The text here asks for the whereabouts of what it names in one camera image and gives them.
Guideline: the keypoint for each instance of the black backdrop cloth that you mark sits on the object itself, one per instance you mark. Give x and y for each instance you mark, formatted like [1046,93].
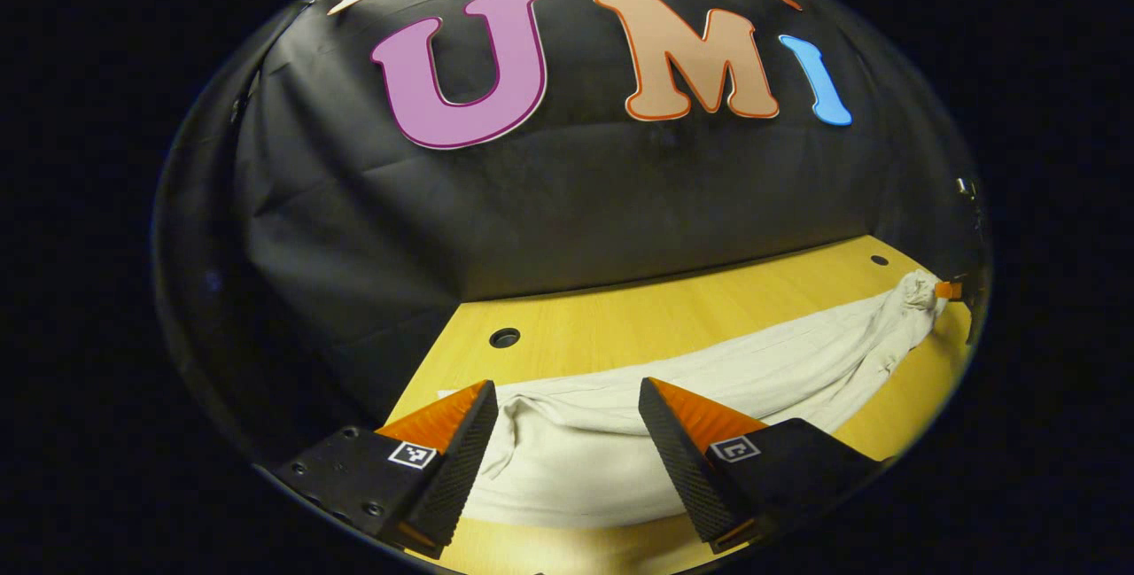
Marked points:
[576,203]

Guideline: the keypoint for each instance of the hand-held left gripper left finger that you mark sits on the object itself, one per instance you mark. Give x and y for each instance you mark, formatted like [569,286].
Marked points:
[461,477]

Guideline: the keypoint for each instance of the cream white jeans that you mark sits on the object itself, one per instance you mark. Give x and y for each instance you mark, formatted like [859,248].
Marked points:
[576,469]

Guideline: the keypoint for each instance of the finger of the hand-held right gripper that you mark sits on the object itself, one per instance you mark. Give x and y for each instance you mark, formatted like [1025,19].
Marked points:
[948,290]

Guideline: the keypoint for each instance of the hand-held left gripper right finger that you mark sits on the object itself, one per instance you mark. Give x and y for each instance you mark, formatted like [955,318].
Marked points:
[687,477]

